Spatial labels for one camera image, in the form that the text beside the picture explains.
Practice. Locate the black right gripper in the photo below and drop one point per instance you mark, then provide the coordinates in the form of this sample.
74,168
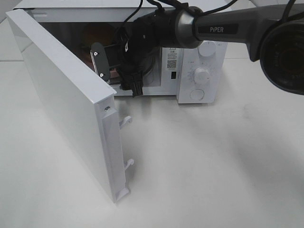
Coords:
128,55

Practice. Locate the pink round plate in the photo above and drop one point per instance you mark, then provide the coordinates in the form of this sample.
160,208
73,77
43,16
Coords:
115,78

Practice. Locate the burger with lettuce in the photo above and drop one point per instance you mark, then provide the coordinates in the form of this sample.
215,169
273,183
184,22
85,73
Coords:
93,32

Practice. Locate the white microwave door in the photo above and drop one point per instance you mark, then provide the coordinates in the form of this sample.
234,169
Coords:
77,100

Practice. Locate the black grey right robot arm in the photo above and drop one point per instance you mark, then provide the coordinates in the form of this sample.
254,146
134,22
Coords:
274,36

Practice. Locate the white lower microwave knob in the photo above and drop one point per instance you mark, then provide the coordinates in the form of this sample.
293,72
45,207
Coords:
201,75

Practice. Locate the white microwave knob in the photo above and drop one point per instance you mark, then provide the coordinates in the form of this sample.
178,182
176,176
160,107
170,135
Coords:
201,75
207,48

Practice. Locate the round white door button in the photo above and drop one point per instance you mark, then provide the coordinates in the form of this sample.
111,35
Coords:
197,94

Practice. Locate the white upper microwave knob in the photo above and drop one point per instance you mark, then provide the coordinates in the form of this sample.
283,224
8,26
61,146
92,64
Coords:
207,48

